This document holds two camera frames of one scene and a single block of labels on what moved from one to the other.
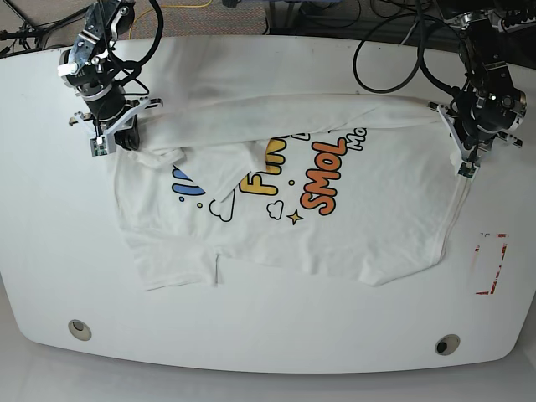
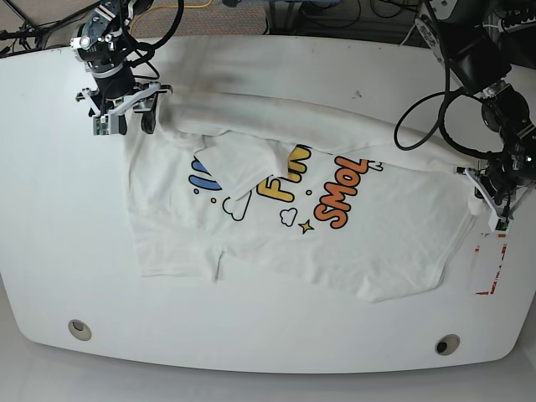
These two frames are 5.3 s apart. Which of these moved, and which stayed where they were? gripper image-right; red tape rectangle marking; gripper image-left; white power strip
Moved: gripper image-left; gripper image-right
Stayed: white power strip; red tape rectangle marking
